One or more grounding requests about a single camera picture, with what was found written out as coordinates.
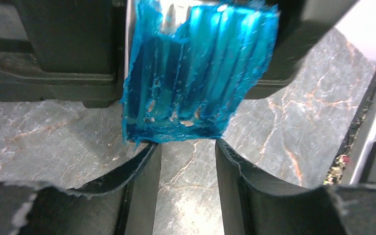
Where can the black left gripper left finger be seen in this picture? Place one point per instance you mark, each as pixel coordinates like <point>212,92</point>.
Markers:
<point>121,202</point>

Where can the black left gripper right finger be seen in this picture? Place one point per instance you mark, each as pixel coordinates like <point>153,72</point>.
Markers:
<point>255,202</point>

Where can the black plastic toolbox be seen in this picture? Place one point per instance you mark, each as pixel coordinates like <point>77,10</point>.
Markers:
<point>180,68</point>

